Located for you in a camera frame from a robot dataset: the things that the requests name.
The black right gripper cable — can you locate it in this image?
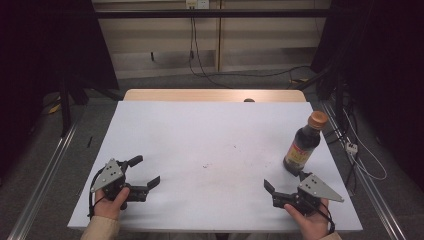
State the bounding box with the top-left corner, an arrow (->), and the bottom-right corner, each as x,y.
313,199 -> 336,235

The white cable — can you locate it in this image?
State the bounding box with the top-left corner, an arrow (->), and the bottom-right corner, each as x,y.
342,109 -> 388,182

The dark soy sauce bottle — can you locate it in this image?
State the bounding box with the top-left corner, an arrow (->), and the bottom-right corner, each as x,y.
282,110 -> 329,177

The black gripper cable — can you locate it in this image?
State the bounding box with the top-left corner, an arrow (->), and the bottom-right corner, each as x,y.
313,199 -> 336,235
87,166 -> 107,220

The aluminium rail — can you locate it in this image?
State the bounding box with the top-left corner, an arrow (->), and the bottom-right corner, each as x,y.
7,122 -> 80,240
320,100 -> 407,240

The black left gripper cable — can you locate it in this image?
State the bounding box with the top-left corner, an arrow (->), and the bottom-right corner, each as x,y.
87,166 -> 107,220

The person's right hand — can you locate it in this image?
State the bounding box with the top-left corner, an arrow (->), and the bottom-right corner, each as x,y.
283,198 -> 331,240

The light wooden table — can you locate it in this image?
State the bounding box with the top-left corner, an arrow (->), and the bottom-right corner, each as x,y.
123,88 -> 307,103

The white wall socket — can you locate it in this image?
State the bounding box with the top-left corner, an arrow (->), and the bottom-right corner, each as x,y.
185,0 -> 211,10

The black hanging cable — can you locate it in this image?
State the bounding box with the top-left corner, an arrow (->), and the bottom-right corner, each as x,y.
192,17 -> 232,90
188,17 -> 196,73

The black horizontal bar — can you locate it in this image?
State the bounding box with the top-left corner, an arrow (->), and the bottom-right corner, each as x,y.
94,8 -> 334,20

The black stand leg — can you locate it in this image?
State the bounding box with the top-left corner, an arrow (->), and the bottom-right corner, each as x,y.
59,75 -> 73,138

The person's left hand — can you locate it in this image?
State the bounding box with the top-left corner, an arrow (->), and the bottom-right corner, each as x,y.
94,187 -> 131,221

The white power strip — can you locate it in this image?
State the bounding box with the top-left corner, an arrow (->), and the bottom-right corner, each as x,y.
345,141 -> 359,156

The black curtain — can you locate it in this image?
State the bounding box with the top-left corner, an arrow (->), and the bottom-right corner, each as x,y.
0,0 -> 120,178
310,0 -> 424,183

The white table cover board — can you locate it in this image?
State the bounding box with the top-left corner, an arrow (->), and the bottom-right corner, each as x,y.
67,100 -> 364,233

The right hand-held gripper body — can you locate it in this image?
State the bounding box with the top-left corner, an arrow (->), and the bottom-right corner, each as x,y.
272,173 -> 345,216

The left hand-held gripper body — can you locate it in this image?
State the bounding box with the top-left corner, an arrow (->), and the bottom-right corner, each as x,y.
90,158 -> 148,203

